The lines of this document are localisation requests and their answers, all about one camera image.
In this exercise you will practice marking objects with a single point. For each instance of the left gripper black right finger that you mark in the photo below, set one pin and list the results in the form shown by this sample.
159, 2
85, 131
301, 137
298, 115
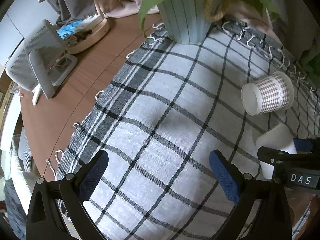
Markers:
272, 220

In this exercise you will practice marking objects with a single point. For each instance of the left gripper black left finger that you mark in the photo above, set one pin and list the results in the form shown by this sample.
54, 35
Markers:
44, 220

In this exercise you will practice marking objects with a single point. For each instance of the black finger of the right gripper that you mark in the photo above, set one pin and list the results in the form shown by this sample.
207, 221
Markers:
270, 156
307, 145

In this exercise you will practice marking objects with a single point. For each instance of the plain white cup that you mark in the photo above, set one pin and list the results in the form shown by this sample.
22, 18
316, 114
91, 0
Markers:
278, 138

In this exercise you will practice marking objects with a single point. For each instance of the patterned paper cup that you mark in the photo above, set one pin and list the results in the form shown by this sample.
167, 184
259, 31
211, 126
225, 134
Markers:
268, 94

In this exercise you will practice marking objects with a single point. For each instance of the green potted plant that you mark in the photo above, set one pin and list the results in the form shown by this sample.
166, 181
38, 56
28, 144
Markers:
309, 61

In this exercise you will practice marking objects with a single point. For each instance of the checked grey white tablecloth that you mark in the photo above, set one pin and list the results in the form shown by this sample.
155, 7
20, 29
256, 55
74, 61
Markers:
168, 107

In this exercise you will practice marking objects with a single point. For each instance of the white desk fan heater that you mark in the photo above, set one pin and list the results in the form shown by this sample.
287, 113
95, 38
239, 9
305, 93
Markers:
41, 63

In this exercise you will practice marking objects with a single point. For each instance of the light blue ribbed vase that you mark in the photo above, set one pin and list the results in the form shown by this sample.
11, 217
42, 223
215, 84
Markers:
185, 20

